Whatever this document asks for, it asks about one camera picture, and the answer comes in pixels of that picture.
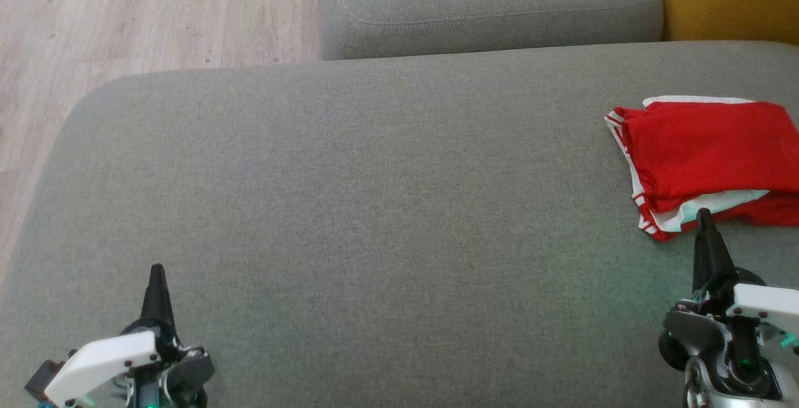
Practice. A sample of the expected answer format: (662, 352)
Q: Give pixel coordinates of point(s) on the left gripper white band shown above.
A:
(106, 364)

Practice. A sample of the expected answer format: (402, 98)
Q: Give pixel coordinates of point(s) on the red basketball jersey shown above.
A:
(699, 146)

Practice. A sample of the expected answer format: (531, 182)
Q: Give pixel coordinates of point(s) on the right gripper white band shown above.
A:
(761, 308)

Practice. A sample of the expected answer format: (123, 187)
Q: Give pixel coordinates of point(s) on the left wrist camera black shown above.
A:
(44, 382)

